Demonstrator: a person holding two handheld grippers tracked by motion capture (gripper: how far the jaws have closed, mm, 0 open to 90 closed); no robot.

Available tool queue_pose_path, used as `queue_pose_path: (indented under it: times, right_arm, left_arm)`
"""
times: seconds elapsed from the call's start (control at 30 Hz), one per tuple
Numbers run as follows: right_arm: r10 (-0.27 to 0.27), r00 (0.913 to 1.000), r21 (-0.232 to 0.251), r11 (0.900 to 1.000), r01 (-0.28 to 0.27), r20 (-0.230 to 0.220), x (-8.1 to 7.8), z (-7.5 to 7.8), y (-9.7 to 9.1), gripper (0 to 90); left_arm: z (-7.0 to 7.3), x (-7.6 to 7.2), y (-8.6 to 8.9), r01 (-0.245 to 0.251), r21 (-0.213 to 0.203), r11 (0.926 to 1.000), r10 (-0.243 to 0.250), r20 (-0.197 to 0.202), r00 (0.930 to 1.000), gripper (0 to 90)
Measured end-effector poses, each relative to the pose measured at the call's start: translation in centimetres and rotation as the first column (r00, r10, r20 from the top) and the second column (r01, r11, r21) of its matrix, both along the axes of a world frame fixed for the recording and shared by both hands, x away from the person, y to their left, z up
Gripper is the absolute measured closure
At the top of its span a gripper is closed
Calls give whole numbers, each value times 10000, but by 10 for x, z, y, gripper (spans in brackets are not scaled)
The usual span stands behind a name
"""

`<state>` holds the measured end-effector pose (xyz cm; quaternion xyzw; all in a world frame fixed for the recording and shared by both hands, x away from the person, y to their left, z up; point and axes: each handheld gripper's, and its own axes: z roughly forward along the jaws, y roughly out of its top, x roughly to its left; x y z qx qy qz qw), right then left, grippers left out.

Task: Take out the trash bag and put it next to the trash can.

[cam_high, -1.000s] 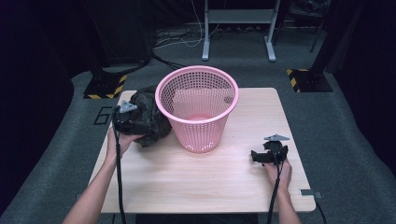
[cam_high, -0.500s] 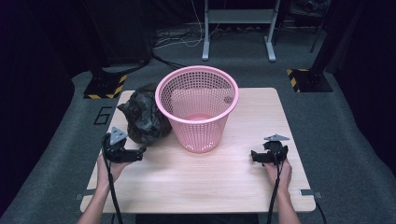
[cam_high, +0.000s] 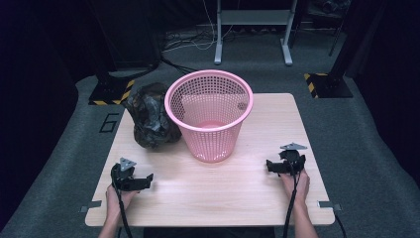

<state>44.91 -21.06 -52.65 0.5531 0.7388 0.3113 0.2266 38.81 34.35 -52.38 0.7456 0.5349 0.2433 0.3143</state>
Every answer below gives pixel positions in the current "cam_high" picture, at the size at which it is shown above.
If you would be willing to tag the person's right hand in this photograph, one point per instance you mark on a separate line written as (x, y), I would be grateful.
(297, 186)

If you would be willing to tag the black curtain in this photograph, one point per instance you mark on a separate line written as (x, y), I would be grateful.
(33, 99)

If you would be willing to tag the gray metal table bracket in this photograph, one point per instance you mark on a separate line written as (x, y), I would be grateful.
(330, 205)
(90, 205)

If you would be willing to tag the black stand with striped base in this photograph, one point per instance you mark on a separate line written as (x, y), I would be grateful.
(110, 89)
(328, 85)

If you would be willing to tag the black garbage bag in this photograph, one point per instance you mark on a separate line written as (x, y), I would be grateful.
(150, 115)

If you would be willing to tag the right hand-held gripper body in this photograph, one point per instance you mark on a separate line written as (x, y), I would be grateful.
(292, 160)

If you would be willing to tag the person's dark clothing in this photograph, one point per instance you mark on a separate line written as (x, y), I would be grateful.
(208, 232)

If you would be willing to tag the black tripod leg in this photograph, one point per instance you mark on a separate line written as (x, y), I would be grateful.
(336, 38)

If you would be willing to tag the person's left hand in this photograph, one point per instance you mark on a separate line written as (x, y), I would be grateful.
(114, 200)

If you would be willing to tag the pink plastic mesh basket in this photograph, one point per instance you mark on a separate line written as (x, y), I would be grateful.
(211, 139)

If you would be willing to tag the white metal stand frame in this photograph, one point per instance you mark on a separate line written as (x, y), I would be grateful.
(254, 17)

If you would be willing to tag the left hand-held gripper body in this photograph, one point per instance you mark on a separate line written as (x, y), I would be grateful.
(124, 173)

